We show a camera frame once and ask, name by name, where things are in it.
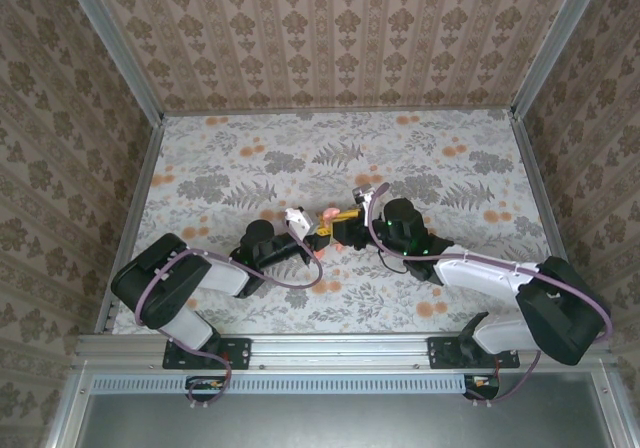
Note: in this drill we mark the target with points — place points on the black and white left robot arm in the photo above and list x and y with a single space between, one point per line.
165 278

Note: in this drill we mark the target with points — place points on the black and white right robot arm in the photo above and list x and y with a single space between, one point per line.
565 318

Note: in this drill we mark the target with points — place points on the pale pink round rubber piece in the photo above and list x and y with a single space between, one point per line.
330 214

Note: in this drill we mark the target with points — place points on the aluminium side rail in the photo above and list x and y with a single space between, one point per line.
545 193
135 208

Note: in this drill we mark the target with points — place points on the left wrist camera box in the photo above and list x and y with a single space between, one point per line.
297 218

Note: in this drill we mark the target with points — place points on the grey metal sheet shelf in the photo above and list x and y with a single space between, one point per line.
340 423

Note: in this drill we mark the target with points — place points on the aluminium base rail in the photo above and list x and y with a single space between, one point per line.
340 350

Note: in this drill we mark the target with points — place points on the floral patterned table cover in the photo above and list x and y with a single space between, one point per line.
350 148

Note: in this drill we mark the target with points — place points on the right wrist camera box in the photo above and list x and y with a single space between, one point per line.
362 192

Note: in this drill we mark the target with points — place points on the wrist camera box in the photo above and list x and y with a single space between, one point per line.
362 192
297 218

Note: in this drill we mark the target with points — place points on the aluminium frame post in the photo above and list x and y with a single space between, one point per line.
115 48
555 48

